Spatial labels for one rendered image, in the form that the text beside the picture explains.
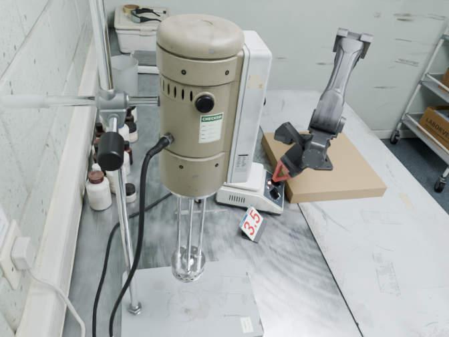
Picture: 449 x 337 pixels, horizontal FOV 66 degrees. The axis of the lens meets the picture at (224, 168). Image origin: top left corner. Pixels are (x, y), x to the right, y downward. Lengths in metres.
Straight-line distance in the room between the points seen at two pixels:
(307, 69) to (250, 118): 2.27
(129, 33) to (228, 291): 1.43
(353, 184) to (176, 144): 0.82
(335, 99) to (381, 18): 1.91
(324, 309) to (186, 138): 0.60
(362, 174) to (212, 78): 0.91
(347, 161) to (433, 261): 0.40
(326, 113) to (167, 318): 0.62
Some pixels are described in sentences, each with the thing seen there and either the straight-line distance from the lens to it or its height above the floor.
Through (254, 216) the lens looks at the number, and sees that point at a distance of 0.99.
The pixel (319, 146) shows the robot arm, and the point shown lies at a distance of 0.89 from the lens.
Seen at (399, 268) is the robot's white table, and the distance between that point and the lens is 1.07.
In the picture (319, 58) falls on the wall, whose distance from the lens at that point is 2.71.
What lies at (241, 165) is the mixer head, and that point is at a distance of 0.49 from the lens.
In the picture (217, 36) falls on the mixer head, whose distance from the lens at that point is 0.39.
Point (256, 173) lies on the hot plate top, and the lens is 1.03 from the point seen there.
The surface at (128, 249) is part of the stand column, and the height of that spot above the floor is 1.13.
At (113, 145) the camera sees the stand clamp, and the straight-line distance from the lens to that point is 0.39.
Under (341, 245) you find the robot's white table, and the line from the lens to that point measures 1.04.
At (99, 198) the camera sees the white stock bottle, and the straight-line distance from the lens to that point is 1.00.
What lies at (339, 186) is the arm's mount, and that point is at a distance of 1.15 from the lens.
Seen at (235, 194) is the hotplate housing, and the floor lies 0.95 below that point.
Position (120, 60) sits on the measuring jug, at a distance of 1.56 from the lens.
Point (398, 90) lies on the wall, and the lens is 3.23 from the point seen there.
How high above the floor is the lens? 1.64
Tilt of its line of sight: 39 degrees down
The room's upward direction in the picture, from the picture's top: 8 degrees clockwise
